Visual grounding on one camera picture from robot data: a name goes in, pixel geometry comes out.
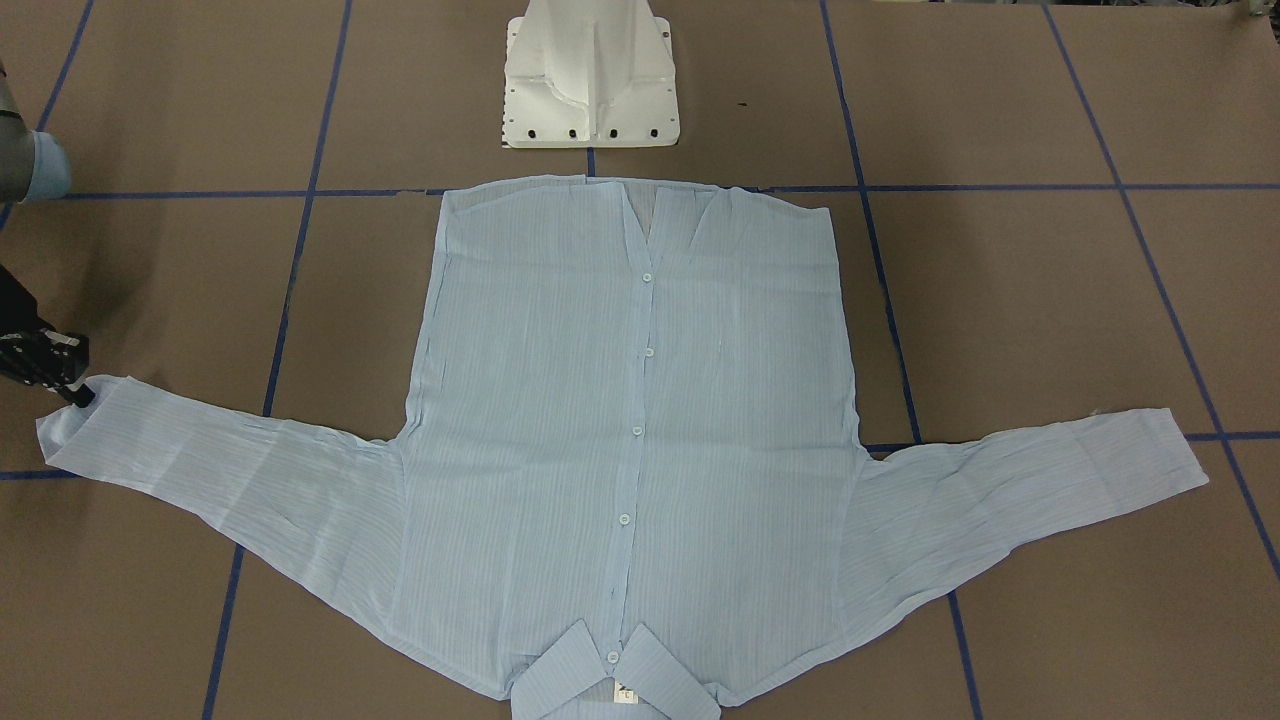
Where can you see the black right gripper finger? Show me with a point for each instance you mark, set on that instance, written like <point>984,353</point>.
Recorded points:
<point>78,394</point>

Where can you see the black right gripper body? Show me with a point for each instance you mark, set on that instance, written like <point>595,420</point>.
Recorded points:
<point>38,358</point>

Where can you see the light blue button-up shirt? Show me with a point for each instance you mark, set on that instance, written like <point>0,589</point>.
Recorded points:
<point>629,481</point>

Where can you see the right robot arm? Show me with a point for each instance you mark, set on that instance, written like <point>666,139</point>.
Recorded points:
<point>34,168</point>

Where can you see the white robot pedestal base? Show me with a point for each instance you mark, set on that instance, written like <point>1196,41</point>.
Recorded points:
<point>589,75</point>

